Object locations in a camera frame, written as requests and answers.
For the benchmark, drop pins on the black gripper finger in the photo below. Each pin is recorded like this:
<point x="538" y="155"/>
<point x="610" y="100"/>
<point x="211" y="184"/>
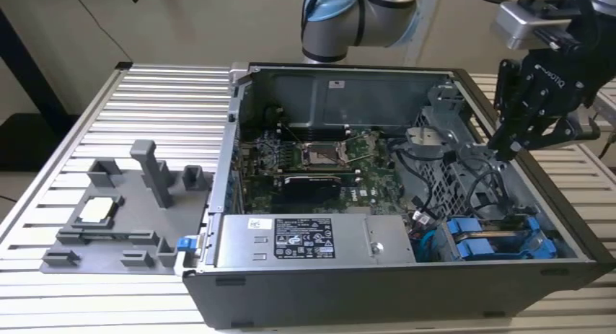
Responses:
<point x="518" y="114"/>
<point x="569" y="130"/>

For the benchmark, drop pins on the hard disk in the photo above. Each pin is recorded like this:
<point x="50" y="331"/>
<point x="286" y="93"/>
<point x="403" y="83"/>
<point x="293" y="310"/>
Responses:
<point x="474" y="236"/>

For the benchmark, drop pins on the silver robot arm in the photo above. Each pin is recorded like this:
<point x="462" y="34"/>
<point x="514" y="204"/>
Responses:
<point x="381" y="24"/>

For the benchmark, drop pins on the grey metal disk bay cage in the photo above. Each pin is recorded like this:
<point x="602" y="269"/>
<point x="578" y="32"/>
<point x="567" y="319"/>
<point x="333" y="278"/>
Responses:
<point x="443" y="175"/>

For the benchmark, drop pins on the black RAM slot bank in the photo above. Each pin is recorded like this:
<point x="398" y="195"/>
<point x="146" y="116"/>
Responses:
<point x="318" y="170"/>
<point x="313" y="132"/>

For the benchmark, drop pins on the green Dell motherboard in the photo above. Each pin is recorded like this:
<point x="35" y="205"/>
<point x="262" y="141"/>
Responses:
<point x="381" y="182"/>

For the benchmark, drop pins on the thin metal locking lever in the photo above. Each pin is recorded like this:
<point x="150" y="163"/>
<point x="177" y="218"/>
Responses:
<point x="350" y="148"/>

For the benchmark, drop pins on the CPU socket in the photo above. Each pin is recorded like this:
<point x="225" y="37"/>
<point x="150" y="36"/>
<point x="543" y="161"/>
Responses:
<point x="321" y="155"/>

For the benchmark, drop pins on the black graphics card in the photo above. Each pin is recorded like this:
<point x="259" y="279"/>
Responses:
<point x="310" y="189"/>

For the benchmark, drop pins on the silver power supply unit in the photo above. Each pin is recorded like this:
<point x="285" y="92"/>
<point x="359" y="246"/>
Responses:
<point x="313" y="240"/>

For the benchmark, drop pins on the black open PC case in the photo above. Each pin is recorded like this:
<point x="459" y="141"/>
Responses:
<point x="385" y="298"/>

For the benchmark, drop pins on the blue case latch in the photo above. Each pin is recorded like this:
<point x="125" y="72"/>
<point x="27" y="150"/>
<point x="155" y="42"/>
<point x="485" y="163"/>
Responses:
<point x="186" y="243"/>

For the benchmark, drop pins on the grey parts rack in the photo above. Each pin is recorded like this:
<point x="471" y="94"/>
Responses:
<point x="130" y="236"/>

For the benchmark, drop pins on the silver CPU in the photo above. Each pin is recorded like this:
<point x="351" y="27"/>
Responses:
<point x="98" y="209"/>

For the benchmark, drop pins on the black furniture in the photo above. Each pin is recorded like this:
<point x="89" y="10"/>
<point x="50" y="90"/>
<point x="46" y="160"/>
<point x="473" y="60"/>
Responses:
<point x="29" y="139"/>

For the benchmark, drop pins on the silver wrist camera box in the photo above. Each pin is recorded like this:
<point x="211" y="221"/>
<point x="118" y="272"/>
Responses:
<point x="518" y="24"/>

